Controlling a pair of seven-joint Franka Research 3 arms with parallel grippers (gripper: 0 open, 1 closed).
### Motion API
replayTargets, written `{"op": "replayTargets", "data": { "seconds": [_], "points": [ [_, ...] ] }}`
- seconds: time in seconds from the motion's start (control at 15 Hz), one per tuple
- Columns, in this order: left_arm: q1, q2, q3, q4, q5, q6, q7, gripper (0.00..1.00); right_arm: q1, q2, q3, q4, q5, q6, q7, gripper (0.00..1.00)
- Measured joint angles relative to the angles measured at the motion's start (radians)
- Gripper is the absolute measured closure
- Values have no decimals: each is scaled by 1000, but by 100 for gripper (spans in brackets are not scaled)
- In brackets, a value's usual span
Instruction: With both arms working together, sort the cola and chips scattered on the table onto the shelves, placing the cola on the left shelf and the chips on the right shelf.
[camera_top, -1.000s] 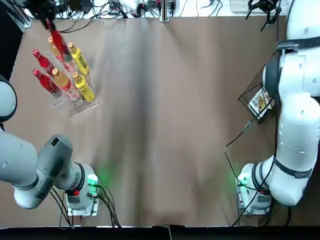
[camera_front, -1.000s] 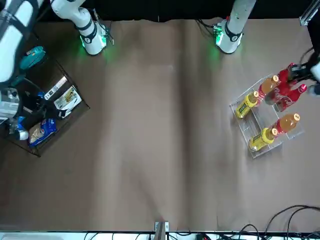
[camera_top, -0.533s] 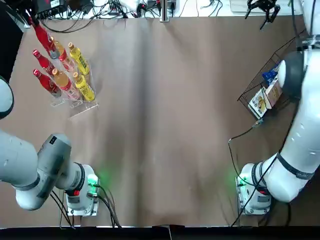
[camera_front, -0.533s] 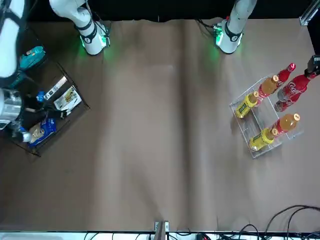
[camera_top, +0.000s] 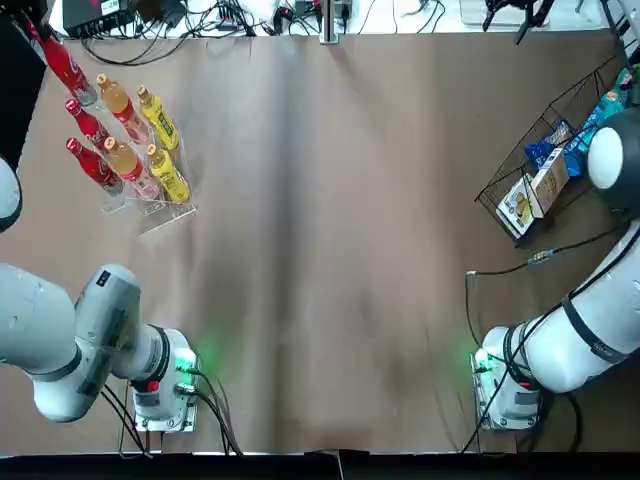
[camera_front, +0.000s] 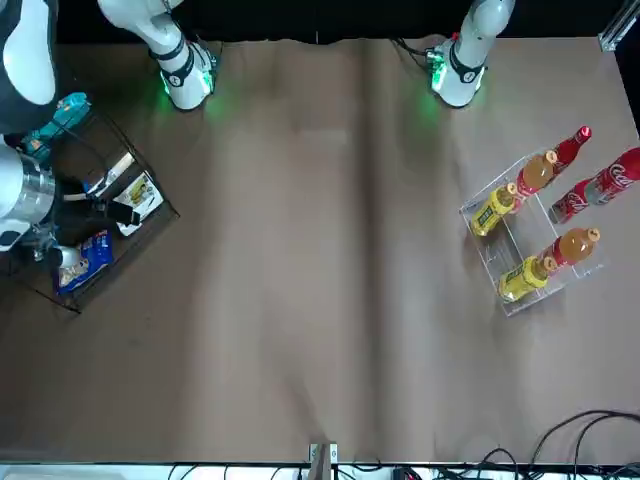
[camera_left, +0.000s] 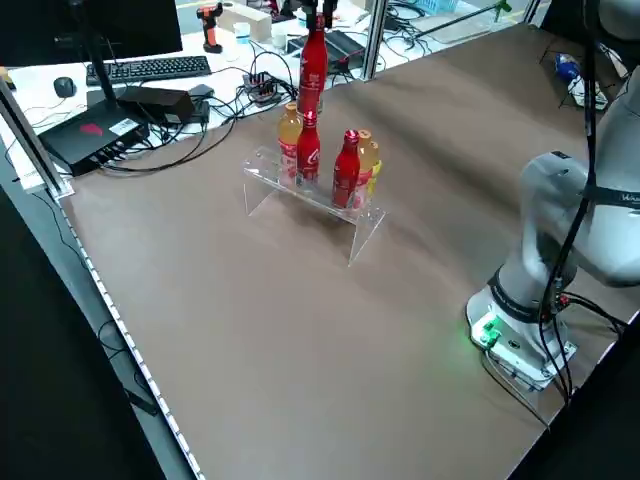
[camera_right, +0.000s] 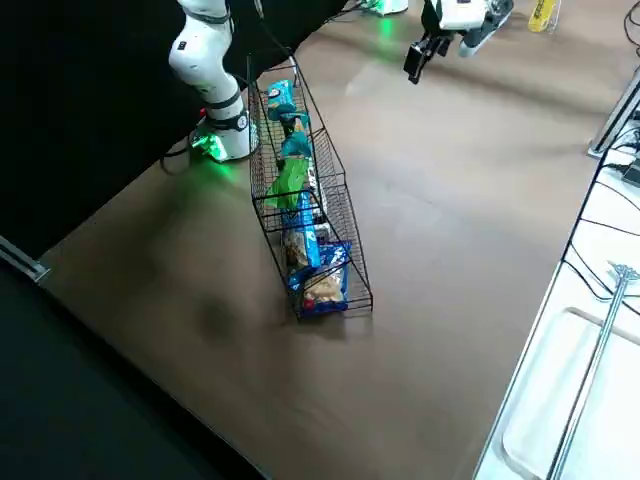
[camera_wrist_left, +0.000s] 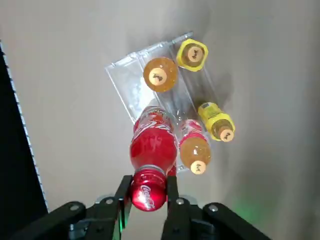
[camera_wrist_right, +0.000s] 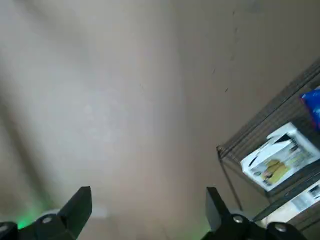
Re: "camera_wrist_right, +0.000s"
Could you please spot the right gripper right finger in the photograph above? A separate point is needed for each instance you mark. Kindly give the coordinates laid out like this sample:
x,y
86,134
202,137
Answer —
x,y
220,220

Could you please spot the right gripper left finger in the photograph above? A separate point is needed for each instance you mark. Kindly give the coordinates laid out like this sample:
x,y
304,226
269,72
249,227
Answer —
x,y
72,212

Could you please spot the white box yellow print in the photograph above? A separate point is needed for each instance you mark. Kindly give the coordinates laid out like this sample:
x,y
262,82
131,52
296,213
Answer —
x,y
275,165

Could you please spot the beige white carton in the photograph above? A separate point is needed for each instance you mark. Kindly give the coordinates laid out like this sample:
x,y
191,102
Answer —
x,y
302,200

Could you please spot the blue snack bag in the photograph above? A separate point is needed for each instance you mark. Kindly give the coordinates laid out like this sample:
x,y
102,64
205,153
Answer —
x,y
312,105

